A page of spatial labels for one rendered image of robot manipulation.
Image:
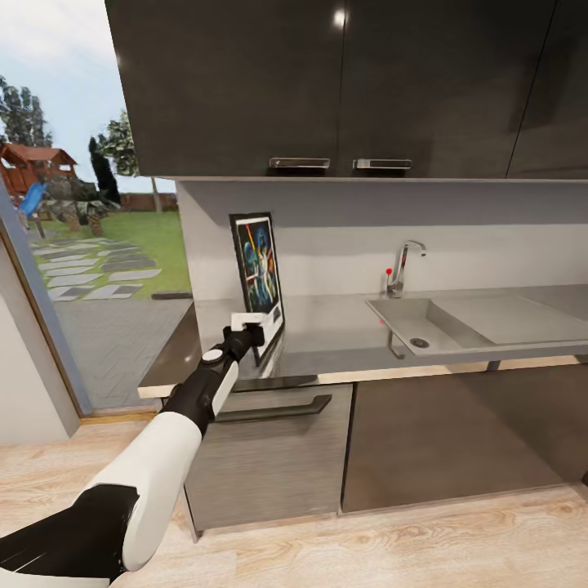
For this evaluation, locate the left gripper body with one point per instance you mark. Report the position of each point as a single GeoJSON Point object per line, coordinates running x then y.
{"type": "Point", "coordinates": [252, 336]}

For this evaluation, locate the dishwasher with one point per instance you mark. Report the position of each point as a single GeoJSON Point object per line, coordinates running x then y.
{"type": "Point", "coordinates": [270, 454]}

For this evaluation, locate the poster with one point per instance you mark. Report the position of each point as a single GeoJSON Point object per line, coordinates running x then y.
{"type": "Point", "coordinates": [253, 238]}

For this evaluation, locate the fixed window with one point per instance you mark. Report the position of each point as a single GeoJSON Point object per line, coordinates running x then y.
{"type": "Point", "coordinates": [98, 248]}

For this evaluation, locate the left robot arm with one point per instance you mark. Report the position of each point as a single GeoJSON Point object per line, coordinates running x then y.
{"type": "Point", "coordinates": [120, 518]}

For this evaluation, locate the drop in sink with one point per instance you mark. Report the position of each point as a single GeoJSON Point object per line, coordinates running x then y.
{"type": "Point", "coordinates": [470, 323]}

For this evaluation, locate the cabinet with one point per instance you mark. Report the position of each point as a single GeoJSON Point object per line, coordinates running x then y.
{"type": "Point", "coordinates": [326, 90]}
{"type": "Point", "coordinates": [552, 142]}

